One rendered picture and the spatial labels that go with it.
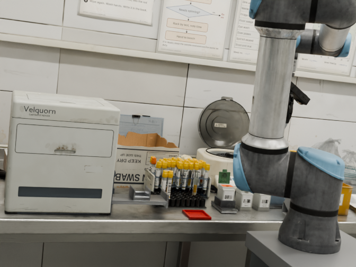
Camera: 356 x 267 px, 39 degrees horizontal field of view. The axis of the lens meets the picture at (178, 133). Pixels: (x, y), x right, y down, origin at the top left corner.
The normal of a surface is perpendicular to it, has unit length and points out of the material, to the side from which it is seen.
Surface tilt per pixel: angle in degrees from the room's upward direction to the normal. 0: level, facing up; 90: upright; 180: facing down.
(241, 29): 94
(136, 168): 90
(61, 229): 90
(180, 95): 90
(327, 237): 72
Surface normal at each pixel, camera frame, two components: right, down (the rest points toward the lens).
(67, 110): 0.32, 0.17
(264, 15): -0.78, 0.11
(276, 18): -0.35, 0.23
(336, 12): 0.17, 0.75
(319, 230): 0.03, -0.16
